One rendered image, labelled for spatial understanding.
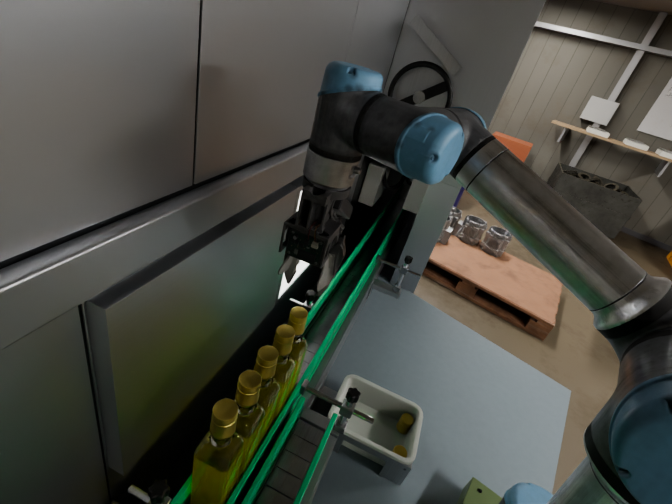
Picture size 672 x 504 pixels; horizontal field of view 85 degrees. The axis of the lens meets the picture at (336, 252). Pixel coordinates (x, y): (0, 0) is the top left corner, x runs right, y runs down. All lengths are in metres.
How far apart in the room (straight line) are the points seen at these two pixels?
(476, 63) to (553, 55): 5.90
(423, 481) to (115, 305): 0.85
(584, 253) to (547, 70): 6.75
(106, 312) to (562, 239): 0.53
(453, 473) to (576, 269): 0.73
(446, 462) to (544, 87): 6.57
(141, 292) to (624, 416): 0.50
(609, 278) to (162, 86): 0.54
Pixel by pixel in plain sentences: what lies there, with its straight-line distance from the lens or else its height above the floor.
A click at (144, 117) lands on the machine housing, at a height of 1.50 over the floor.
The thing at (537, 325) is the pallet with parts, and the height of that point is 0.09.
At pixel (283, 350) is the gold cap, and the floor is 1.13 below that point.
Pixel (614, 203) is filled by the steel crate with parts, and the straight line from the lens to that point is 6.10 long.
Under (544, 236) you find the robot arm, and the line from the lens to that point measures 0.52.
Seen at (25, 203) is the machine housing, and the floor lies 1.44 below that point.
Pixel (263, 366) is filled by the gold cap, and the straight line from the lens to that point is 0.62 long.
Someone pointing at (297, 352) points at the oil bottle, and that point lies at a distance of 0.74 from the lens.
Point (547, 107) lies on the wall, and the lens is 7.19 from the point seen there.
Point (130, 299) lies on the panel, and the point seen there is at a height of 1.31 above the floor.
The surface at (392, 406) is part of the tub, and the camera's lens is 1.09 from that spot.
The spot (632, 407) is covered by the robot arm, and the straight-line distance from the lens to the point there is 0.43.
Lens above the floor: 1.62
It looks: 31 degrees down
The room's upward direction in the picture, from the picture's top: 16 degrees clockwise
